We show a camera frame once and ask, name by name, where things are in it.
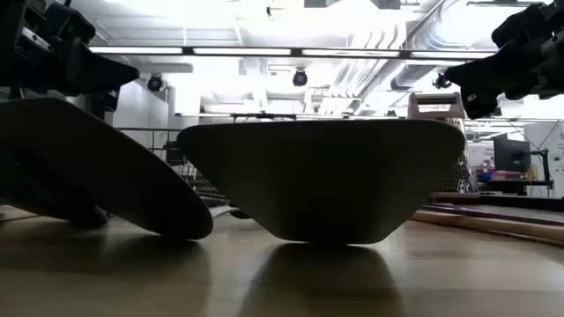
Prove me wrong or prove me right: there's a black ceiling track lamp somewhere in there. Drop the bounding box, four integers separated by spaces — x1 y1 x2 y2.
433 71 454 90

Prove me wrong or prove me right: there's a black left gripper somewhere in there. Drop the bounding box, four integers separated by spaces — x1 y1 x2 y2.
0 0 140 119

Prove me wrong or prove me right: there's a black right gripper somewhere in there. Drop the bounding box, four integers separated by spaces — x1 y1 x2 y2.
444 0 564 120

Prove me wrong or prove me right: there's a metal box grater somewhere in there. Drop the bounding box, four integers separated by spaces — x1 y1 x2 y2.
407 91 481 204

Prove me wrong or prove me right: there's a long ceiling light bar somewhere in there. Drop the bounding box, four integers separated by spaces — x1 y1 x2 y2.
87 45 499 62

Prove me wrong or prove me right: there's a black background desk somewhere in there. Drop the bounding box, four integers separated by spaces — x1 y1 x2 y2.
475 178 555 197

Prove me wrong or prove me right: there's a bronze wire basket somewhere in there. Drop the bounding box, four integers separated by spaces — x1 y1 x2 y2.
115 126 230 202

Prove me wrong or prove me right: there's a black computer monitor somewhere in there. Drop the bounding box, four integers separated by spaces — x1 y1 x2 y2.
493 133 532 173

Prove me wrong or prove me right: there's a silver ventilation duct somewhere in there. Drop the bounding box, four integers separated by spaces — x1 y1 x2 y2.
390 0 499 92

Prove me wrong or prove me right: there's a white partition panel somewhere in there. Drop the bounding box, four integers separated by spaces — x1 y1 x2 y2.
523 122 564 199

